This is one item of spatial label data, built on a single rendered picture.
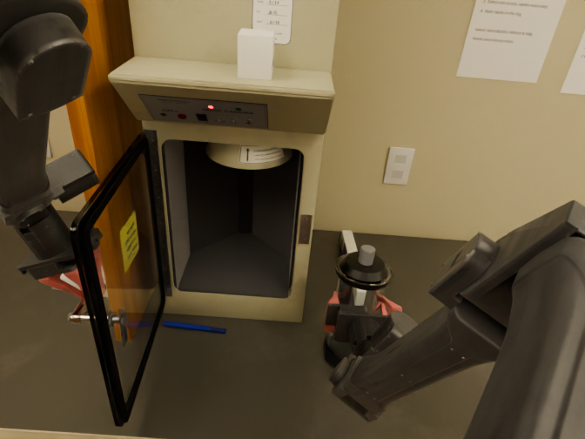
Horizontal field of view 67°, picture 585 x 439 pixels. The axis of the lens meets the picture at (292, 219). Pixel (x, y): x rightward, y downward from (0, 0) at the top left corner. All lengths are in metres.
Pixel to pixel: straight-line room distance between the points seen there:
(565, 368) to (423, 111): 1.07
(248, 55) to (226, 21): 0.10
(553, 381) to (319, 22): 0.61
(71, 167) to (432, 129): 0.94
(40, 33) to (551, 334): 0.28
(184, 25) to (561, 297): 0.65
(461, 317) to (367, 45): 0.90
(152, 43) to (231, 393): 0.64
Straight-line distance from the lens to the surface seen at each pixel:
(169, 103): 0.72
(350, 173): 1.31
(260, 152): 0.84
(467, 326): 0.39
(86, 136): 0.77
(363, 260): 0.83
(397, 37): 1.20
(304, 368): 0.96
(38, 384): 1.01
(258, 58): 0.67
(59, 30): 0.25
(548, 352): 0.24
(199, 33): 0.76
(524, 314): 0.28
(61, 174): 0.66
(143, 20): 0.78
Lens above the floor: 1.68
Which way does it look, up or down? 32 degrees down
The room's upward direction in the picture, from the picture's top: 5 degrees clockwise
